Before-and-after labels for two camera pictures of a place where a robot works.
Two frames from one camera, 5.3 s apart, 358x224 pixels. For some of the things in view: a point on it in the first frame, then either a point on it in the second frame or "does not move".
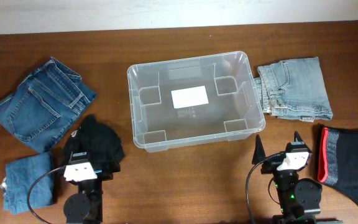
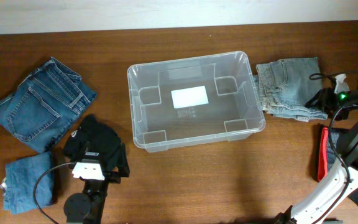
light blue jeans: (294, 89) does not move
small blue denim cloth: (20, 177) does not move
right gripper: (270, 164) to (321, 98)
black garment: (101, 144) does not move
